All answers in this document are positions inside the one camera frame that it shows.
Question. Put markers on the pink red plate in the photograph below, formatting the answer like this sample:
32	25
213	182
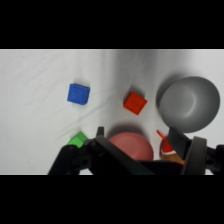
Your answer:
135	146

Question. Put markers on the blue cube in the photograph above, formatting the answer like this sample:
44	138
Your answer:
78	94

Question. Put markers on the brown plush toy red hat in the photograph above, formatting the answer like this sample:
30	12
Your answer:
168	150

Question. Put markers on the grey bowl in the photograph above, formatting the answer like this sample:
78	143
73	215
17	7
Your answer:
190	104

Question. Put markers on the red cube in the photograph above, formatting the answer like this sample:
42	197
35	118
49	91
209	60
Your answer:
135	103

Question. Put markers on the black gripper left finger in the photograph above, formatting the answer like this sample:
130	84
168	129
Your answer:
106	156

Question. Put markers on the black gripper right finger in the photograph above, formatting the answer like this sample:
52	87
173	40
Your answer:
196	156

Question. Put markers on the green cube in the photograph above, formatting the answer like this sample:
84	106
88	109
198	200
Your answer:
78	139

